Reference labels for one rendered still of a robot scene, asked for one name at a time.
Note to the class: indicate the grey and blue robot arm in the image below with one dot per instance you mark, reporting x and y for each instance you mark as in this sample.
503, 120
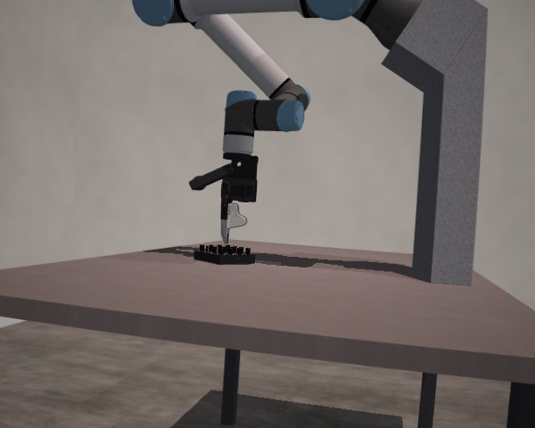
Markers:
288, 101

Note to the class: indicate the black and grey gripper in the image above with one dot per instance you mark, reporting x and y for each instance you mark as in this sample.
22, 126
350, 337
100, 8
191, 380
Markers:
233, 189

